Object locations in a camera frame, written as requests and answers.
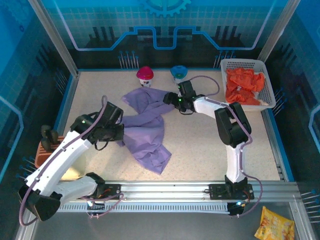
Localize purple t-shirt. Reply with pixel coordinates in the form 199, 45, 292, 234
117, 87, 176, 175

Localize cup with blue lid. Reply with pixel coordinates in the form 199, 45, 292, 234
170, 65, 189, 85

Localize cup with pink lid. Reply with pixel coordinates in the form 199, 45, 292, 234
136, 65, 155, 88

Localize black utensils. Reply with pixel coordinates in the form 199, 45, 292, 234
40, 124, 60, 152

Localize orange t-shirt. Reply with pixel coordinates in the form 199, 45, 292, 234
224, 67, 266, 106

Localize orange utensil holder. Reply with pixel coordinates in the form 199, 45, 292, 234
34, 136, 66, 169

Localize white perforated plastic basket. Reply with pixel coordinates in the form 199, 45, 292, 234
220, 58, 277, 112

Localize yellow snack bag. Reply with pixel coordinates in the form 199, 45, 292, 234
254, 206, 296, 240

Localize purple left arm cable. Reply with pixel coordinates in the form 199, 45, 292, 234
18, 94, 125, 227

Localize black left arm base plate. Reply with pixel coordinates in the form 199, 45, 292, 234
96, 183, 122, 201

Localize aluminium mounting rail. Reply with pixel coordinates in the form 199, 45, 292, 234
58, 179, 301, 205

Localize slotted grey cable duct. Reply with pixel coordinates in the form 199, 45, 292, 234
57, 202, 231, 214

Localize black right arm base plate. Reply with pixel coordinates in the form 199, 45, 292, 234
208, 183, 255, 201

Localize aluminium frame post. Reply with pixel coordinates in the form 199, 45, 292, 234
257, 0, 302, 62
26, 0, 81, 77

